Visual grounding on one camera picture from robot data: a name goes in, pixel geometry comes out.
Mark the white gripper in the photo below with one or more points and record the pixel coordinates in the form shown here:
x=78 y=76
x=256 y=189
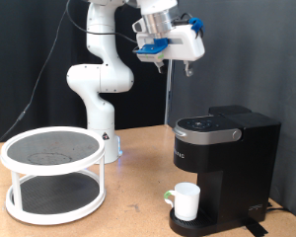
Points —
x=185 y=44

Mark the black Keurig coffee machine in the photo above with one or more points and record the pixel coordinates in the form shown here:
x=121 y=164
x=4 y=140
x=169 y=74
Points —
x=240 y=158

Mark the white mug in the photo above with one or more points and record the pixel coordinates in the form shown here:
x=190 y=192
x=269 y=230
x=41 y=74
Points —
x=186 y=202

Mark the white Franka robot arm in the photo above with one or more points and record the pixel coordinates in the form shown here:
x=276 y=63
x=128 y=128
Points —
x=98 y=79

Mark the vertical metal pole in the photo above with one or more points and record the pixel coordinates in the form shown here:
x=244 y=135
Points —
x=168 y=92

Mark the white two-tier turntable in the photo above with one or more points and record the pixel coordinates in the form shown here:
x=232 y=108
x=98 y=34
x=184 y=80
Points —
x=52 y=164

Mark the black tape strip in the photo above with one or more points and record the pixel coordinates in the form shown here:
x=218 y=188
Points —
x=256 y=228

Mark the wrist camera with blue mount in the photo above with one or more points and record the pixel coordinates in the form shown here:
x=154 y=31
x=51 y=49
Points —
x=151 y=51

